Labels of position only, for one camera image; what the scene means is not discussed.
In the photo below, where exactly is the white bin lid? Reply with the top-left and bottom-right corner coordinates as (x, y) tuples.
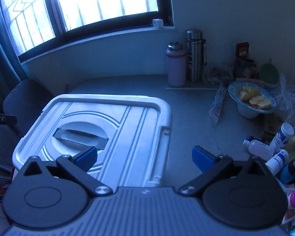
(12, 94), (172, 190)

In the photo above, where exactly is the green round object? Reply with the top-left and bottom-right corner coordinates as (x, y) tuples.
(259, 63), (279, 89)

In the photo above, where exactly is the dark fabric chair near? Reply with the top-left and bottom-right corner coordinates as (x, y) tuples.
(0, 125), (19, 181)

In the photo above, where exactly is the dark fabric chair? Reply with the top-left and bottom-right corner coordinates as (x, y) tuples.
(0, 125), (19, 181)
(3, 79), (54, 137)

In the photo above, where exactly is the dark fabric chair far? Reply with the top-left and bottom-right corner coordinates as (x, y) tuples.
(3, 79), (54, 137)

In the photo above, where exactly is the snack packet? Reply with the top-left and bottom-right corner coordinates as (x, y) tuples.
(208, 83), (226, 126)

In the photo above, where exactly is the white bottle lying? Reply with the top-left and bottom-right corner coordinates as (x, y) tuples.
(243, 140), (273, 161)

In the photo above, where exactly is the white round cap bottle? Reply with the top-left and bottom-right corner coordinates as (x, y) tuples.
(265, 149), (289, 176)

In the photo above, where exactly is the white bowl with fruit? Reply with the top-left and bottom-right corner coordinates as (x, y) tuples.
(228, 81), (277, 119)

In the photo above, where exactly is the dark syrup bottle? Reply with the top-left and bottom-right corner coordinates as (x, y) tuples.
(277, 158), (295, 184)

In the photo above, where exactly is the white blue-label medicine bottle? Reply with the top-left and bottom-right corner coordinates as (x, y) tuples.
(270, 123), (294, 154)

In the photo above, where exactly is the clear plastic bag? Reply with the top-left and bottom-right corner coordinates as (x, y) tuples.
(274, 74), (295, 128)

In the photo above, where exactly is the steel thermos flask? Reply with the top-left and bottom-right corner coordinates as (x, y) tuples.
(187, 30), (207, 82)

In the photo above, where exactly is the pink thermos bottle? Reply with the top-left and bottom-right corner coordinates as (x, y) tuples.
(166, 42), (186, 87)

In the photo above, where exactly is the red black box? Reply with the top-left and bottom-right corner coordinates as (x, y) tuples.
(235, 41), (249, 61)

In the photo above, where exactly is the small white cup on sill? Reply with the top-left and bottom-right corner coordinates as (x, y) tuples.
(152, 19), (164, 29)

